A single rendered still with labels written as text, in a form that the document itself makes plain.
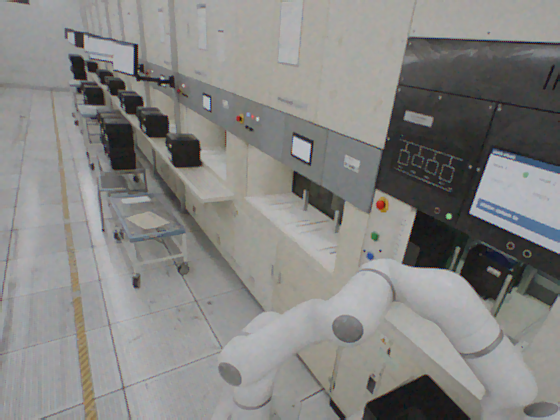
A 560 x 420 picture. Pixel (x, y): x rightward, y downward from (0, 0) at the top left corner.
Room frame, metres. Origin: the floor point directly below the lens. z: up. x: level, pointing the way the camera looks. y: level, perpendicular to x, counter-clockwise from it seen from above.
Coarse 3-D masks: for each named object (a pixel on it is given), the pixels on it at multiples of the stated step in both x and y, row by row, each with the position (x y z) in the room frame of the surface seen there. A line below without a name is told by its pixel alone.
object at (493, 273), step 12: (468, 252) 1.50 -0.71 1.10; (480, 252) 1.59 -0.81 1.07; (468, 264) 1.49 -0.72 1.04; (480, 264) 1.45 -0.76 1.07; (492, 264) 1.41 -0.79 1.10; (468, 276) 1.47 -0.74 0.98; (480, 276) 1.43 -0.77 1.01; (492, 276) 1.39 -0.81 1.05; (504, 276) 1.35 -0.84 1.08; (516, 276) 1.44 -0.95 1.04; (480, 288) 1.41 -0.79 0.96; (492, 288) 1.38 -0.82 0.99
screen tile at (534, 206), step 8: (544, 176) 0.90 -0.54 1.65; (536, 184) 0.91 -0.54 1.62; (544, 184) 0.90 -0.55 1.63; (552, 184) 0.88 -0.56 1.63; (544, 192) 0.89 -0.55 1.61; (552, 192) 0.88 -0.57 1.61; (528, 200) 0.91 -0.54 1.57; (536, 200) 0.90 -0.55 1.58; (528, 208) 0.90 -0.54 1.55; (536, 208) 0.89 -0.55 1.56; (544, 208) 0.88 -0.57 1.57; (552, 208) 0.86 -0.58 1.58; (544, 216) 0.87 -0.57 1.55; (552, 216) 0.86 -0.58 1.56
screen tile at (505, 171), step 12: (492, 168) 1.01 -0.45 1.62; (504, 168) 0.98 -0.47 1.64; (516, 168) 0.96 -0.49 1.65; (516, 180) 0.95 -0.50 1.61; (528, 180) 0.93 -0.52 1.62; (480, 192) 1.02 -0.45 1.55; (492, 192) 0.99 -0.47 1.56; (504, 192) 0.96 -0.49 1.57; (516, 192) 0.94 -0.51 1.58; (516, 204) 0.93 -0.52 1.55
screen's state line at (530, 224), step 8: (480, 200) 1.01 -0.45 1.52; (480, 208) 1.00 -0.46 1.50; (488, 208) 0.98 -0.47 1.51; (496, 208) 0.97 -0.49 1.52; (504, 208) 0.95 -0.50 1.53; (504, 216) 0.94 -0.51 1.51; (512, 216) 0.93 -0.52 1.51; (520, 216) 0.91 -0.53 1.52; (520, 224) 0.91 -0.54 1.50; (528, 224) 0.89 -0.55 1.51; (536, 224) 0.88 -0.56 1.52; (544, 224) 0.86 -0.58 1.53; (536, 232) 0.87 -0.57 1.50; (544, 232) 0.86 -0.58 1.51; (552, 232) 0.84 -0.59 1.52
